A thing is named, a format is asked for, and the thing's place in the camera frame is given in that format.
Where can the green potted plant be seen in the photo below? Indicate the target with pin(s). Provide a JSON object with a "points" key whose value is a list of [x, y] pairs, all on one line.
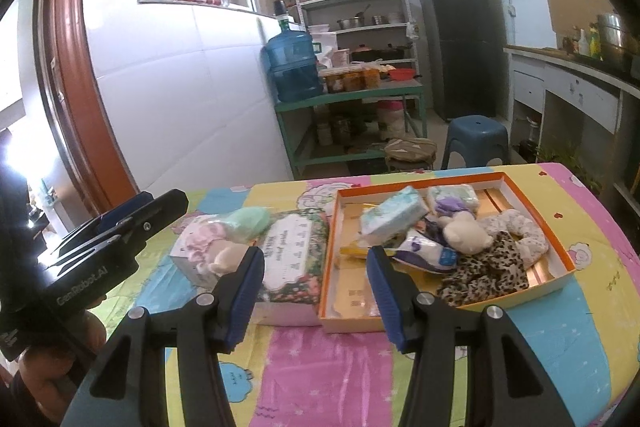
{"points": [[565, 154]]}

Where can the clear crinkly plastic bag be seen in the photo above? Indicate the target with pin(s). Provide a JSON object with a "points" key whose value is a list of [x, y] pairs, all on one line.
{"points": [[186, 266]]}

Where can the white counter cabinet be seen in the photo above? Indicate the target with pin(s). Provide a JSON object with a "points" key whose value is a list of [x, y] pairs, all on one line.
{"points": [[575, 87]]}

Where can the blue plastic stool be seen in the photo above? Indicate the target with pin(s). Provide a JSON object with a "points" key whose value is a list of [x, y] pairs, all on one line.
{"points": [[475, 127]]}

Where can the green plastic bottle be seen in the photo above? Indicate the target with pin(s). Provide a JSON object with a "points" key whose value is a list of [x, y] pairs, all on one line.
{"points": [[594, 42]]}

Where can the steel steamer pot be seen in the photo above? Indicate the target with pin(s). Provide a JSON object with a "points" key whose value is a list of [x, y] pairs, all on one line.
{"points": [[615, 37]]}

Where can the pink frilly scrunchie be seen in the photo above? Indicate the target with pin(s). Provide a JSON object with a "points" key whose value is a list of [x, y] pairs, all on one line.
{"points": [[200, 237]]}

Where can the white fluffy scrunchie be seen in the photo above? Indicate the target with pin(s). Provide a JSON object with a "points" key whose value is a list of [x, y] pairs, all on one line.
{"points": [[525, 232]]}

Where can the white packet blue print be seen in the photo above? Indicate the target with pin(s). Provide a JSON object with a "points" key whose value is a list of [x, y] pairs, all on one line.
{"points": [[425, 254]]}

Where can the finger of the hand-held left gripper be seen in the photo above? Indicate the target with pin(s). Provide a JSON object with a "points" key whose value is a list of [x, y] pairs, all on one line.
{"points": [[125, 212], [160, 207]]}

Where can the cream teddy bear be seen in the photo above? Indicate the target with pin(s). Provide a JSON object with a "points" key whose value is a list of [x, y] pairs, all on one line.
{"points": [[465, 234]]}

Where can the red-brown door frame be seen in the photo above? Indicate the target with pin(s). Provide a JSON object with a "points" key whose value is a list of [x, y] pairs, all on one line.
{"points": [[75, 72]]}

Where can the white bucket red lid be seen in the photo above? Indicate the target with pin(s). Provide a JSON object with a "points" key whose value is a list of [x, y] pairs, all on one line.
{"points": [[390, 122]]}

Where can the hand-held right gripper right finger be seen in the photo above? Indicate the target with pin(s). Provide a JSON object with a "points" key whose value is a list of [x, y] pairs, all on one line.
{"points": [[387, 302]]}

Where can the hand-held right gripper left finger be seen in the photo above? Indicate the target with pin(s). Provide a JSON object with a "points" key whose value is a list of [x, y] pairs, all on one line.
{"points": [[247, 297]]}

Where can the red plastic basin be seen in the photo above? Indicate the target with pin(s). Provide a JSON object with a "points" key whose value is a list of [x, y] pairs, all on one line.
{"points": [[402, 74]]}

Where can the pale blue tissue packet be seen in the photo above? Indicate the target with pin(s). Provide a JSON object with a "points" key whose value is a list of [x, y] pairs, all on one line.
{"points": [[392, 214]]}

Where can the yellow printed card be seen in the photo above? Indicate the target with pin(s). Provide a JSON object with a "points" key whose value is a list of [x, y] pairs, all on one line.
{"points": [[352, 252]]}

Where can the white plastic bottle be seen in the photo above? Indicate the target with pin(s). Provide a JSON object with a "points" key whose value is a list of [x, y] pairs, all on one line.
{"points": [[583, 43]]}

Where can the leopard print scarf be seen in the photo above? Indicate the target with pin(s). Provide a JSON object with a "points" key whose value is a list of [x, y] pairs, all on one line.
{"points": [[480, 272]]}

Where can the orange-rimmed cardboard box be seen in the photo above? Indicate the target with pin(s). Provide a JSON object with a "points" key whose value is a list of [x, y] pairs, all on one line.
{"points": [[350, 302]]}

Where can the round cushioned stool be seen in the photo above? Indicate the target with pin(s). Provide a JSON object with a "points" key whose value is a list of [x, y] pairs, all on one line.
{"points": [[410, 149]]}

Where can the pink carton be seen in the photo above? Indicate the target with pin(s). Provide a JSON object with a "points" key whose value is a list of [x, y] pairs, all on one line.
{"points": [[340, 57]]}

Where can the cream plush puff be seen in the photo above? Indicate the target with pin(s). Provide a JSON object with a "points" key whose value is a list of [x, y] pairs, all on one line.
{"points": [[227, 257]]}

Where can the orange food jar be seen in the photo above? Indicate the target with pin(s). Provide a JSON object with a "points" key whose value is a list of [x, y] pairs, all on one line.
{"points": [[332, 81], [372, 77], [352, 79]]}

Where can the white tissue packet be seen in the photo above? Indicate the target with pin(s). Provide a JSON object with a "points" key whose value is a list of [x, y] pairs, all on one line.
{"points": [[457, 194]]}

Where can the purple soft toy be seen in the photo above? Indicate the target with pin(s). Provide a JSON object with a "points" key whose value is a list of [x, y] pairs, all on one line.
{"points": [[450, 207]]}

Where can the person's left hand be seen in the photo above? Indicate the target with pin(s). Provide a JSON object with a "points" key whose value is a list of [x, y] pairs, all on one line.
{"points": [[50, 382]]}

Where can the blue water jug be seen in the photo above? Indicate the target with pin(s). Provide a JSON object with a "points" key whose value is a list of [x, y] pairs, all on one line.
{"points": [[292, 62]]}

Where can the green metal table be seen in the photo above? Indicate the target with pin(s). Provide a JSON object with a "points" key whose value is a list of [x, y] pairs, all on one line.
{"points": [[350, 97]]}

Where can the floral printed box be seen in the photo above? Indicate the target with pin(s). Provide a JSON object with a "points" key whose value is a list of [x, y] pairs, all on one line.
{"points": [[295, 267]]}

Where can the mint green plush puff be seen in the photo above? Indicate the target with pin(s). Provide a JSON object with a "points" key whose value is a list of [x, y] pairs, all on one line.
{"points": [[247, 222]]}

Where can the dark grey refrigerator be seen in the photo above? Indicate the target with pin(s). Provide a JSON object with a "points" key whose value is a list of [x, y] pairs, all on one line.
{"points": [[455, 17]]}

